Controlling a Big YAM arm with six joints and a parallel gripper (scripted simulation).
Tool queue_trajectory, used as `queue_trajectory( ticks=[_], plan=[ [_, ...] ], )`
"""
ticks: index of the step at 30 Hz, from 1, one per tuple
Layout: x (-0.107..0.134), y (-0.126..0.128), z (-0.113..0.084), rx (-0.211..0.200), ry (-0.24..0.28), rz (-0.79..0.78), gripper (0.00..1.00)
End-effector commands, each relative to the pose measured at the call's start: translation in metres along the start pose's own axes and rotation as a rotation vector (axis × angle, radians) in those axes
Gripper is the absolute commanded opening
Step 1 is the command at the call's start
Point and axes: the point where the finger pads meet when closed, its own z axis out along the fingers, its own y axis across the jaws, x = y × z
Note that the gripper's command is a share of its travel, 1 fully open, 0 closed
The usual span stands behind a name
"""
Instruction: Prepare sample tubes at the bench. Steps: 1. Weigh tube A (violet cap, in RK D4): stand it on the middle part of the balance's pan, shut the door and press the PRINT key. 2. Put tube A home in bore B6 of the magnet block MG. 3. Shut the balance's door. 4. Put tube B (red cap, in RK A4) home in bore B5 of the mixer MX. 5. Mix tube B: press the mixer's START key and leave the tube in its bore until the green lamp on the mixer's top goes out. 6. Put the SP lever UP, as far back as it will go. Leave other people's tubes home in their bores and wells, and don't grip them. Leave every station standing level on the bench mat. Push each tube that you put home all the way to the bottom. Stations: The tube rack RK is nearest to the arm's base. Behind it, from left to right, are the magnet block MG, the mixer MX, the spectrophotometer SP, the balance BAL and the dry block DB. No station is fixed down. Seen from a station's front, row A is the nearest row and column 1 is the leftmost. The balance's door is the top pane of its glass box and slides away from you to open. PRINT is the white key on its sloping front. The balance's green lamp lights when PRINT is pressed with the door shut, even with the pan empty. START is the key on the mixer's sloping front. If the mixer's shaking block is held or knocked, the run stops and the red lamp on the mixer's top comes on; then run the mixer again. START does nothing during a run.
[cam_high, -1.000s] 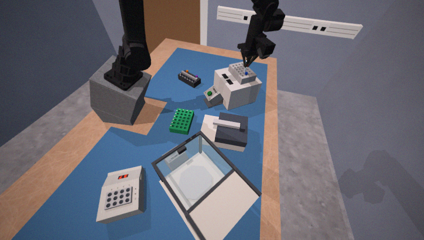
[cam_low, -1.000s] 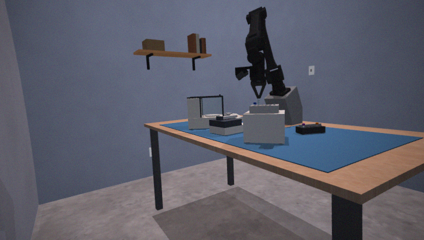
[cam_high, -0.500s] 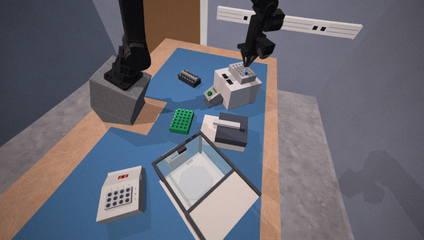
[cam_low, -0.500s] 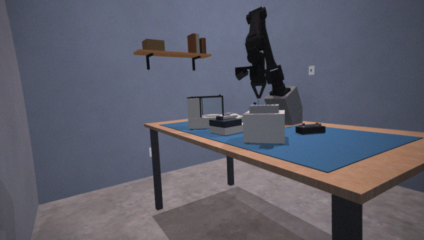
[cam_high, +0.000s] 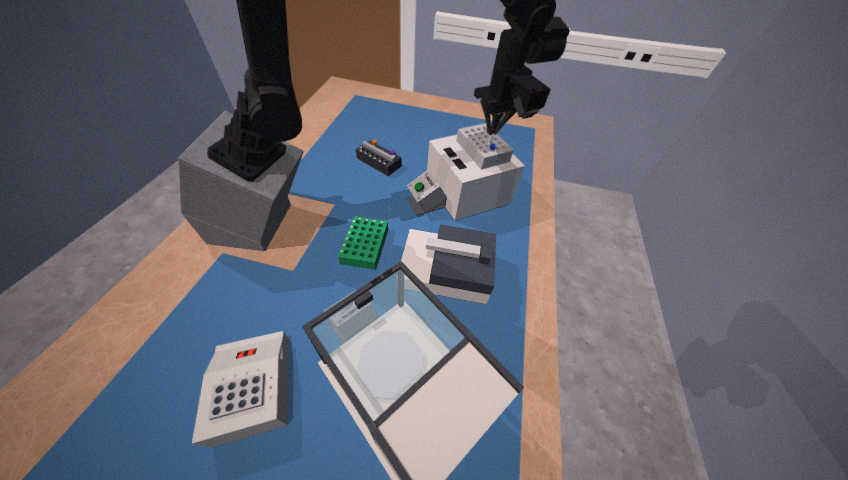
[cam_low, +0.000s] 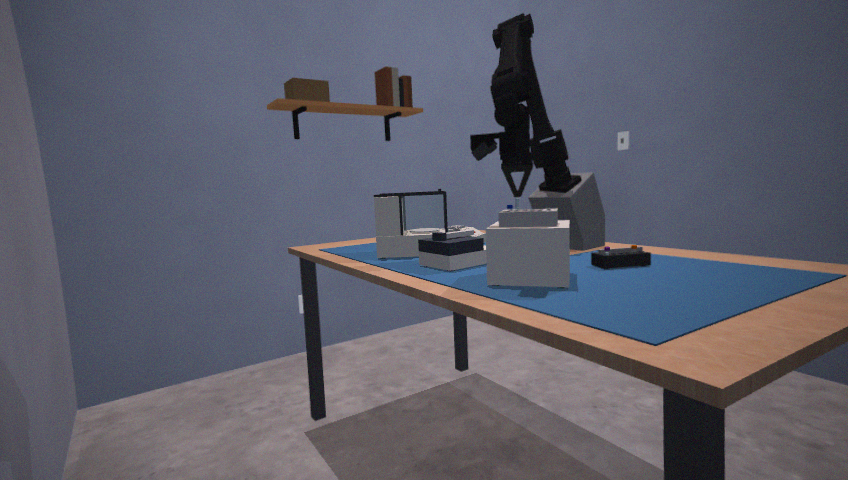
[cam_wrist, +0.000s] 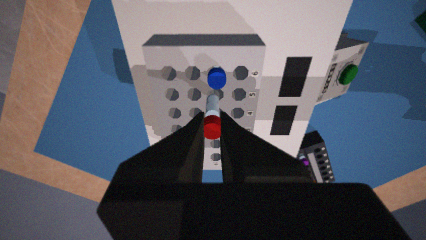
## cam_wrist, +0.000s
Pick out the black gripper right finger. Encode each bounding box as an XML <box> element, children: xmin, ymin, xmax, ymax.
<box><xmin>220</xmin><ymin>111</ymin><xmax>314</xmax><ymax>182</ymax></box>

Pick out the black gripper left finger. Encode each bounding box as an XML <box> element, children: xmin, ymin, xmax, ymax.
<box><xmin>109</xmin><ymin>112</ymin><xmax>205</xmax><ymax>185</ymax></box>

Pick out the blue bench mat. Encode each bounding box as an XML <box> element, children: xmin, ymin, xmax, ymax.
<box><xmin>33</xmin><ymin>0</ymin><xmax>426</xmax><ymax>189</ymax></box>

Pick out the red-capped sample tube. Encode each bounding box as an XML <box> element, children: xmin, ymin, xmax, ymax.
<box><xmin>204</xmin><ymin>89</ymin><xmax>221</xmax><ymax>140</ymax></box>

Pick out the green tube rack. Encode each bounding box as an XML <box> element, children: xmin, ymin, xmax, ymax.
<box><xmin>415</xmin><ymin>11</ymin><xmax>426</xmax><ymax>33</ymax></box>

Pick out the blue tube cap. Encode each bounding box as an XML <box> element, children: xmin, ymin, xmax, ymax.
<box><xmin>207</xmin><ymin>66</ymin><xmax>226</xmax><ymax>89</ymax></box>

